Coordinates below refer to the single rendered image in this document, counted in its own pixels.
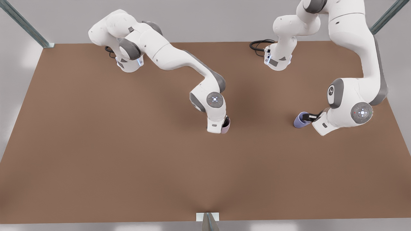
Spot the silver frame post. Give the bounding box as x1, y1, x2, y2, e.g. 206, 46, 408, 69
369, 0, 411, 35
196, 212, 220, 231
0, 0, 55, 49

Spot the purple cup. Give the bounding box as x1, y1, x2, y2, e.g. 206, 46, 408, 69
293, 111, 312, 129

